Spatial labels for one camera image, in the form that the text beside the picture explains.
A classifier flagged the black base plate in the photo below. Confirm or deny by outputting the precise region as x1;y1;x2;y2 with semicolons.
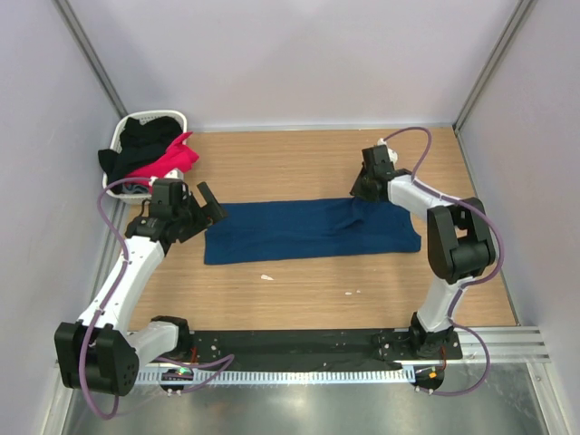
160;328;463;372

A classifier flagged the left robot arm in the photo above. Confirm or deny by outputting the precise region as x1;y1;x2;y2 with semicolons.
54;178;227;396

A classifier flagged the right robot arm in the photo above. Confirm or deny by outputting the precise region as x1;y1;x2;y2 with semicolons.
351;145;496;359

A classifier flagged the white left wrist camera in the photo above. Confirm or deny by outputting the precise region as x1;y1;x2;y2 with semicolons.
164;169;183;180

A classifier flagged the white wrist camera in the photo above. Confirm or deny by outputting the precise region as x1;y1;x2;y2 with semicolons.
376;138;399;165
164;169;183;180

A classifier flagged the grey t shirt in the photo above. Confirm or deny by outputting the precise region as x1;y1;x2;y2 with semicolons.
120;180;150;198

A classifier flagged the aluminium frame rail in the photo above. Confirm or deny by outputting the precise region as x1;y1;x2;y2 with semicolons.
53;328;556;368

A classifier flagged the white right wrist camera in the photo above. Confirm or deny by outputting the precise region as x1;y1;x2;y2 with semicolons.
376;138;399;165

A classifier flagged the white laundry basket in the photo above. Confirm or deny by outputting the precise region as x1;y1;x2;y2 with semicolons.
106;110;188;206

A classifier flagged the blue t shirt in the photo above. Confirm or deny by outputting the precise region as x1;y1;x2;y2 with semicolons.
204;198;421;266

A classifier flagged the pink t shirt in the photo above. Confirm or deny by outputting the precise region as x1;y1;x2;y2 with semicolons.
127;131;199;179

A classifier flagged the black t shirt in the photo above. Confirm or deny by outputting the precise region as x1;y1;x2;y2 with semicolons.
98;117;183;182

